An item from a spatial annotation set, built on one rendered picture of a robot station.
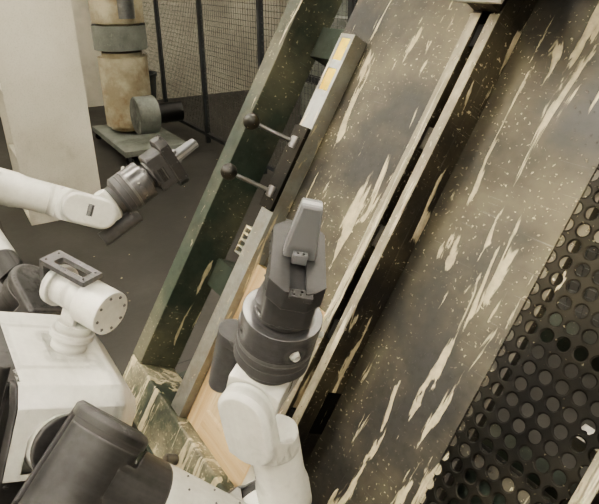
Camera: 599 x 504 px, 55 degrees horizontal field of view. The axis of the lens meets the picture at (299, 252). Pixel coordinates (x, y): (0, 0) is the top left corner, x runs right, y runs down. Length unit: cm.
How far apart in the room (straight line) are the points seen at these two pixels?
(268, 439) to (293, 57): 106
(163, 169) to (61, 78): 363
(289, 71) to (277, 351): 102
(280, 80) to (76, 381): 94
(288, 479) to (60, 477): 27
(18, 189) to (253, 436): 77
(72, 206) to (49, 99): 368
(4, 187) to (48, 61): 364
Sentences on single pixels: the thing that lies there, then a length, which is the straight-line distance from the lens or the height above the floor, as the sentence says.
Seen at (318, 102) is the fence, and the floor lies 158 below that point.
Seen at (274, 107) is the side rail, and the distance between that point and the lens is 151.
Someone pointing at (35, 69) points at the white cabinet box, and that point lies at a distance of 485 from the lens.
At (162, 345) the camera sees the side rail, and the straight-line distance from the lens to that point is 160.
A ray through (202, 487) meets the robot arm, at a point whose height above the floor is 124.
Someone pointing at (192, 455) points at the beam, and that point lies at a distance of 135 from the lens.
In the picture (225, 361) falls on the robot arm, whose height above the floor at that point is 143.
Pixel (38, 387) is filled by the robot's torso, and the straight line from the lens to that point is 82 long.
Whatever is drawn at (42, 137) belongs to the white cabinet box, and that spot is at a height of 69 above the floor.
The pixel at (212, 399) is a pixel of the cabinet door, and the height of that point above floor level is 97.
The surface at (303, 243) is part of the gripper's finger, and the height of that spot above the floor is 160.
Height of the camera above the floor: 184
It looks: 26 degrees down
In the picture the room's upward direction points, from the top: straight up
